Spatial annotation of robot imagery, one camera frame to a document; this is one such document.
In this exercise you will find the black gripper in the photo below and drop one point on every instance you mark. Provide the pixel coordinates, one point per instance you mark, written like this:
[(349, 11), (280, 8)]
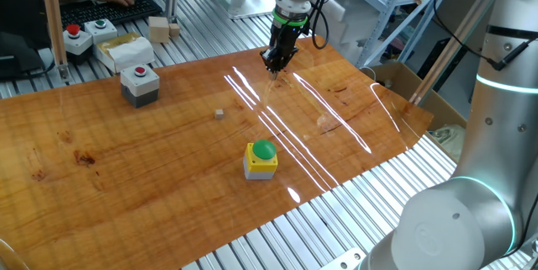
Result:
[(286, 38)]

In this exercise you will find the small wooden block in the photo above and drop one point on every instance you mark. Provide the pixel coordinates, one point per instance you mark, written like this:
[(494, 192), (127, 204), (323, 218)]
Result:
[(219, 114)]

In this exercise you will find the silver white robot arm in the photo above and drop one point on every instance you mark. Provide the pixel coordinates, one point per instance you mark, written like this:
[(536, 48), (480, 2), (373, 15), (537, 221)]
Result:
[(462, 228)]

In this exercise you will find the white foam blocks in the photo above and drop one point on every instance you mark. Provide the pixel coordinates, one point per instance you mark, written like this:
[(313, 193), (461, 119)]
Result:
[(353, 26)]

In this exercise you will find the green button yellow box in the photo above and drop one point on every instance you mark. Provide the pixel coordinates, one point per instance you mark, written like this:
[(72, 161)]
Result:
[(260, 160)]

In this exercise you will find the steel shelf rack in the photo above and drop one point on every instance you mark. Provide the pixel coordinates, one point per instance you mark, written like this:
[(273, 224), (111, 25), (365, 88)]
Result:
[(378, 34)]

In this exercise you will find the medium wooden cube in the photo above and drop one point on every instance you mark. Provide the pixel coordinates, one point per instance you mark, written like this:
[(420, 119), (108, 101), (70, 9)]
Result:
[(174, 30)]

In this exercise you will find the large wooden cube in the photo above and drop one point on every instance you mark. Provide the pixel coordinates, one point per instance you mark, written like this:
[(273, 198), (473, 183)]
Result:
[(159, 30)]

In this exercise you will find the cardboard box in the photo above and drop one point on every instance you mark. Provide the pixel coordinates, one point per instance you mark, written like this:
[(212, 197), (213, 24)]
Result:
[(403, 81)]

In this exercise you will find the red button white grey box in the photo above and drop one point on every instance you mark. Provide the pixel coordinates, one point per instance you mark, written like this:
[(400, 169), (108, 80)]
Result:
[(140, 87)]

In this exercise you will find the tissue box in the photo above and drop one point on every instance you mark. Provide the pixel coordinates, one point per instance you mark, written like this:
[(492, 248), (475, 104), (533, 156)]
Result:
[(126, 53)]

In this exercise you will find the black keyboard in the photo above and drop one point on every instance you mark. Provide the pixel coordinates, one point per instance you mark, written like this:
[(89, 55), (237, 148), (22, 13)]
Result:
[(126, 13)]

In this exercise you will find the black case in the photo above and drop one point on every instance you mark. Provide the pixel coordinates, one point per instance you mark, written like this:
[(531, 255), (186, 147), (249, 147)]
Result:
[(441, 64)]

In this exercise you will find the wood grain mat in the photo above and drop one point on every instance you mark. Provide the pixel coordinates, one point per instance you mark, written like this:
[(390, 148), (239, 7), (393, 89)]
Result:
[(147, 177)]

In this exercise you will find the green button white box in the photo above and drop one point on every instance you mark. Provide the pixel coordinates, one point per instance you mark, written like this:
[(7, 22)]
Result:
[(101, 31)]

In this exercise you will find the clear plastic bag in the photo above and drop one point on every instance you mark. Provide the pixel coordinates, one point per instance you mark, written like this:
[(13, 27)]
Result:
[(447, 139)]

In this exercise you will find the brown wooden cabinet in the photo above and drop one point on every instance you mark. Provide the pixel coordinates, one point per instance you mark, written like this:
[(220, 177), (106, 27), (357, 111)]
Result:
[(466, 9)]

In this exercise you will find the red mushroom button box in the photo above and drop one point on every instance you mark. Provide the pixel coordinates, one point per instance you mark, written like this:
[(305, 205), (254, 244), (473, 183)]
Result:
[(77, 43)]

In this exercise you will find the black computer monitor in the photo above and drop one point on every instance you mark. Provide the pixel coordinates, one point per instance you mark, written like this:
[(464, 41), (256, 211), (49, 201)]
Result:
[(21, 9)]

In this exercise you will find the grey metal pedestal plate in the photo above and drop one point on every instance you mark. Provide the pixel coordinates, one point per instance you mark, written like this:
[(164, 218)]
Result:
[(252, 7)]

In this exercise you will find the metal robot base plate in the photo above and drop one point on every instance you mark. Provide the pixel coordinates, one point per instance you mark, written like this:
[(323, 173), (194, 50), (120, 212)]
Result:
[(344, 261)]

